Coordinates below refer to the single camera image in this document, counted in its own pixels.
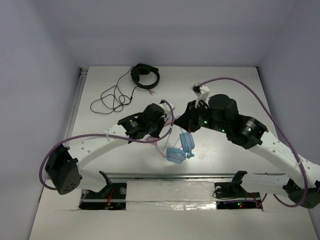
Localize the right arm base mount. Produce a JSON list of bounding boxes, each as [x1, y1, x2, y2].
[[212, 171, 264, 210]]

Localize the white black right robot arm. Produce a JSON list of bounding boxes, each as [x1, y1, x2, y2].
[[174, 94, 320, 209]]

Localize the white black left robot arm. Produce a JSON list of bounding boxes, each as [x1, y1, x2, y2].
[[39, 100, 174, 197]]

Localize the light blue headphone cable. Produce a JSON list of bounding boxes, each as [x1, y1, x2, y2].
[[163, 124, 196, 161]]

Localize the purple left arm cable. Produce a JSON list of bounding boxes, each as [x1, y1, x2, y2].
[[39, 99, 175, 208]]

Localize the black headphones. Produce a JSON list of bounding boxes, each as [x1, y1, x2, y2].
[[130, 63, 160, 90]]

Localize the black headphone cable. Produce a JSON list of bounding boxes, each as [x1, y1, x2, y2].
[[89, 66, 156, 116]]

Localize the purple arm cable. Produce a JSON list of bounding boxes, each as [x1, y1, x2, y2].
[[199, 76, 310, 208], [39, 99, 175, 208]]

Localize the silver foil tape strip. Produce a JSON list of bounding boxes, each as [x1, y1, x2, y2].
[[125, 180, 217, 211]]

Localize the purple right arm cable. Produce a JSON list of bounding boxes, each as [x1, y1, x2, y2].
[[199, 76, 310, 208]]

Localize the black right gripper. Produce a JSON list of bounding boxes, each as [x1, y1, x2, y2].
[[174, 98, 229, 133]]

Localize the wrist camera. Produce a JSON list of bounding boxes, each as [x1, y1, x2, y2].
[[191, 83, 210, 108], [159, 100, 176, 118]]

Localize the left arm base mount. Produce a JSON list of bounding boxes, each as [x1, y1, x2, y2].
[[78, 171, 127, 211]]

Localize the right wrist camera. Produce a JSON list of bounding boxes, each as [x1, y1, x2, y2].
[[191, 83, 210, 108]]

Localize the pink blue cat-ear headphones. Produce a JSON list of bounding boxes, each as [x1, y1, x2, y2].
[[151, 127, 196, 164]]

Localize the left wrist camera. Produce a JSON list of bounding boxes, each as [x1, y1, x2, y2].
[[159, 100, 176, 118]]

